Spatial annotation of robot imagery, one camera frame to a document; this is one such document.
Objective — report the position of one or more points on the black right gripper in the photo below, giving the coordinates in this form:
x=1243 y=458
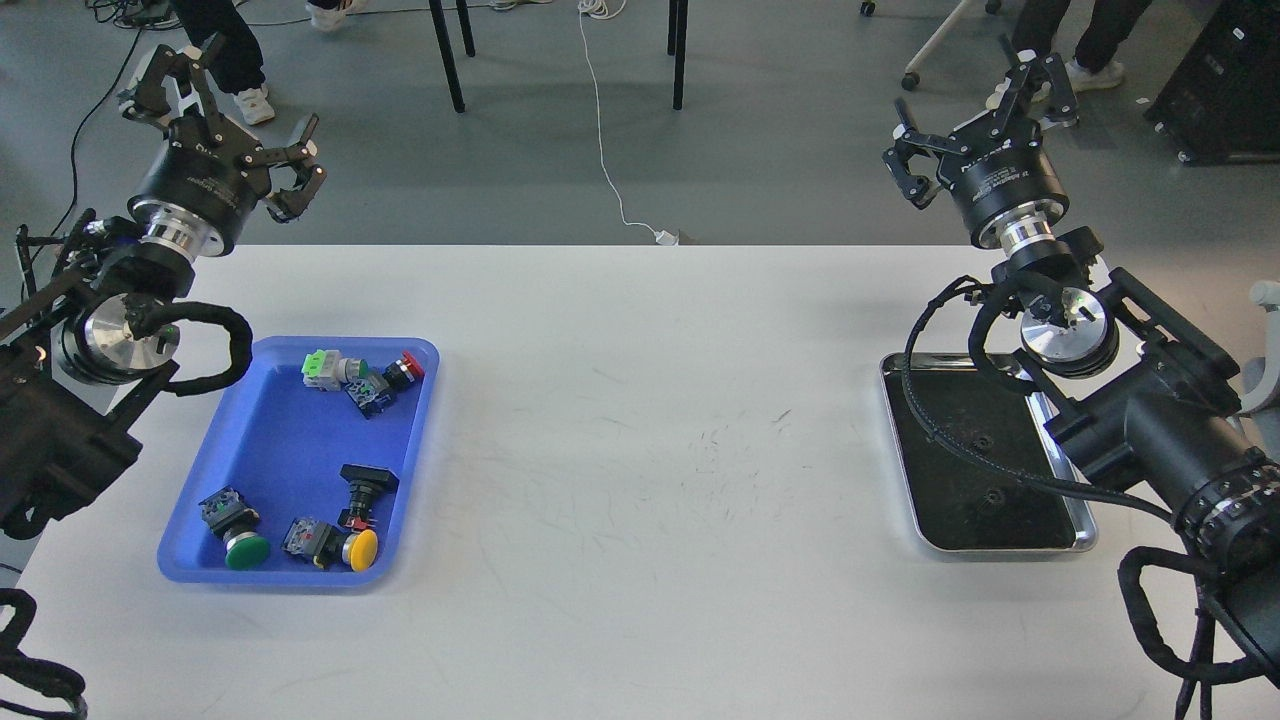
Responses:
x=1005 y=180

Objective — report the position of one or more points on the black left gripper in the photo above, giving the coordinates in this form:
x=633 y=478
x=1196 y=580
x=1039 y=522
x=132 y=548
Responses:
x=200 y=175

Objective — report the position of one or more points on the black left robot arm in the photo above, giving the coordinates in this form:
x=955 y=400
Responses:
x=107 y=325

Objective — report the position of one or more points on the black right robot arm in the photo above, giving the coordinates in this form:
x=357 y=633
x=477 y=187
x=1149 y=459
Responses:
x=1144 y=408

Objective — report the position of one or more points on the person legs left background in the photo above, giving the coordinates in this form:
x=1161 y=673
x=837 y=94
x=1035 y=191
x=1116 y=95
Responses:
x=237 y=68

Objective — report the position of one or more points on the person legs background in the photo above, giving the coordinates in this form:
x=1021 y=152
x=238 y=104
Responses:
x=1093 y=65
x=237 y=68

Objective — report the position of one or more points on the white chair base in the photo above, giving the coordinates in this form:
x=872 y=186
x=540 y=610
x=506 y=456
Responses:
x=910 y=79

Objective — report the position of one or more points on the person legs right background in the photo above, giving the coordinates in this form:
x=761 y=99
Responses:
x=1093 y=65

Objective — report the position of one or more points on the black equipment case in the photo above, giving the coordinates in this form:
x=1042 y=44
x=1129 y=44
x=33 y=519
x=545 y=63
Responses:
x=1221 y=105

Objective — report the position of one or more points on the black table leg left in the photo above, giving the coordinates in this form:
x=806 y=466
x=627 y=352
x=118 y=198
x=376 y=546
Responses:
x=445 y=46

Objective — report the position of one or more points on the black table leg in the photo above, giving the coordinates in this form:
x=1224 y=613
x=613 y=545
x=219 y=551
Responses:
x=677 y=31
x=445 y=46

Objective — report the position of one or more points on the black table leg right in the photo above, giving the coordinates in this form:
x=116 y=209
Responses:
x=677 y=31

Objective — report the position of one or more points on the blue plastic tray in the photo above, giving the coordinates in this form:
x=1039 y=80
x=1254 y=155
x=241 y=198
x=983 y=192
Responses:
x=282 y=444

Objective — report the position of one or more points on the silver metal tray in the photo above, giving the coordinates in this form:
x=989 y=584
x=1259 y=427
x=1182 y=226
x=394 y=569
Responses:
x=936 y=404

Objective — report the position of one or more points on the green white push button switch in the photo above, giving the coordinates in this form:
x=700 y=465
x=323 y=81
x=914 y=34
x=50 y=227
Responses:
x=330 y=370

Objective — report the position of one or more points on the red push button switch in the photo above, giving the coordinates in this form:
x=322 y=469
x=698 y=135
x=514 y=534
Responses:
x=372 y=390

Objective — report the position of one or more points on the black square push button switch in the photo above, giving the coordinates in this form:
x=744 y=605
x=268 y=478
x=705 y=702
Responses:
x=366 y=484

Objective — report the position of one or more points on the green round push button switch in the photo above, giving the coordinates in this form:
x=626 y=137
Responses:
x=234 y=521

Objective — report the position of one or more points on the yellow round push button switch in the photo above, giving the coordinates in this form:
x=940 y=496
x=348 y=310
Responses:
x=323 y=544

